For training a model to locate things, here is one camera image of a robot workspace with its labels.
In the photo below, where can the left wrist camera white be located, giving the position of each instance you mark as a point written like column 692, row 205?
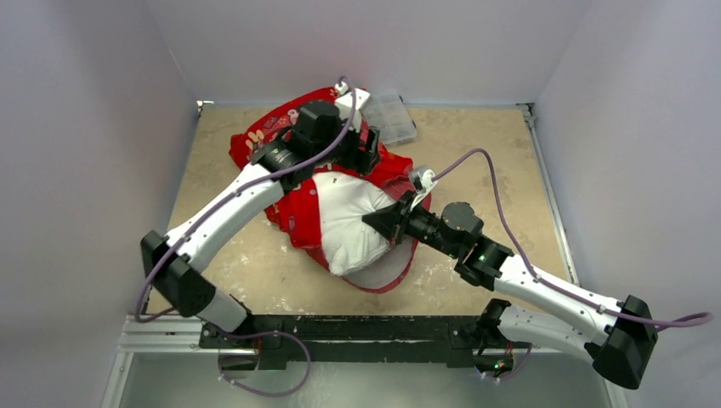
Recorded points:
column 350, row 103

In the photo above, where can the clear plastic organizer box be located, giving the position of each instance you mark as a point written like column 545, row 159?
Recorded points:
column 387, row 113

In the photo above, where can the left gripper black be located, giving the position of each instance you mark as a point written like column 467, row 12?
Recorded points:
column 362, row 161

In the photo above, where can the white pillow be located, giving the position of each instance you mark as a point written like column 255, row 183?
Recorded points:
column 349, row 244

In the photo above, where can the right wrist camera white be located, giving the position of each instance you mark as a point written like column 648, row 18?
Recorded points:
column 422, row 180

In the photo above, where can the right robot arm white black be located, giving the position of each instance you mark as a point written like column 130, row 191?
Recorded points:
column 614, row 336

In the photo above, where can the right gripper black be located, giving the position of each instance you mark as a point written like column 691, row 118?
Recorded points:
column 404, row 213

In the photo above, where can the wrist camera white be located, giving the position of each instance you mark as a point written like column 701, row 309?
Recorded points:
column 350, row 103
column 422, row 180

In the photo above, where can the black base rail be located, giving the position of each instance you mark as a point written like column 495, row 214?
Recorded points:
column 452, row 340

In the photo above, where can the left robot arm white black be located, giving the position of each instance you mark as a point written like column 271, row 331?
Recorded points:
column 174, row 261

